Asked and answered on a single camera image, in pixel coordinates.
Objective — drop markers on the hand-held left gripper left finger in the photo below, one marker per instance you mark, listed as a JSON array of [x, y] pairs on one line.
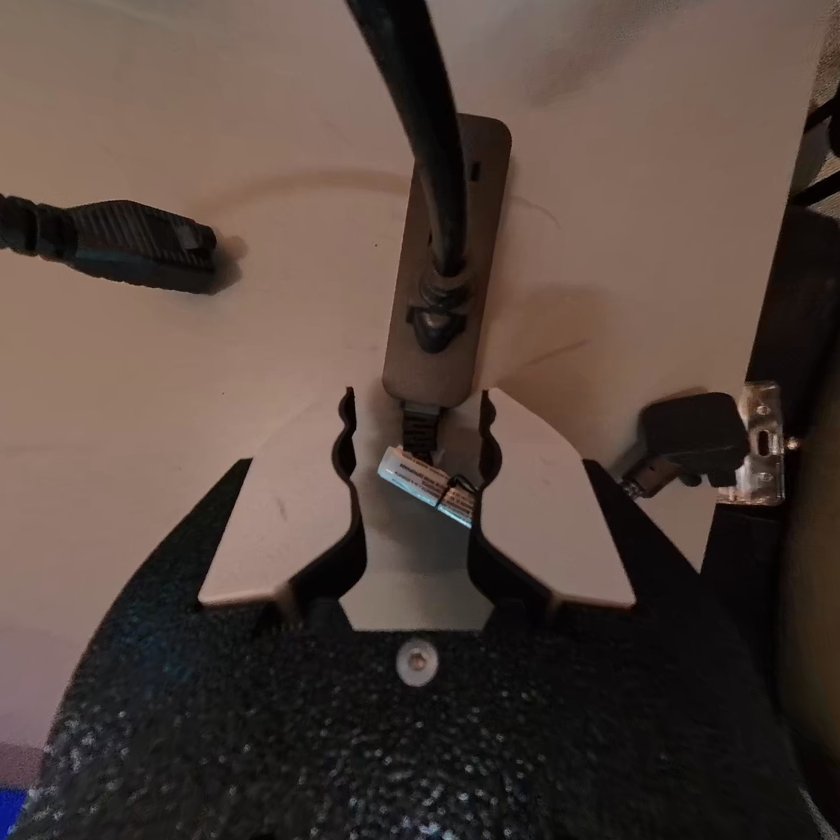
[[275, 531]]

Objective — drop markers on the blue panel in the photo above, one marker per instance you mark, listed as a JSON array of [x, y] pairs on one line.
[[12, 817]]

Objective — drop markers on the black ribbed power plug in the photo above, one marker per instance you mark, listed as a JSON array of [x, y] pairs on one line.
[[124, 243]]

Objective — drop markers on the metal hinge bracket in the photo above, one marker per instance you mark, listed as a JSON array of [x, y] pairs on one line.
[[764, 446]]

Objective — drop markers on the black power strip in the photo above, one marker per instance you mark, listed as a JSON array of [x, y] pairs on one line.
[[485, 216]]

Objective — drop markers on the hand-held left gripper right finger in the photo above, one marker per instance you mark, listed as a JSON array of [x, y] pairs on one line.
[[558, 525]]

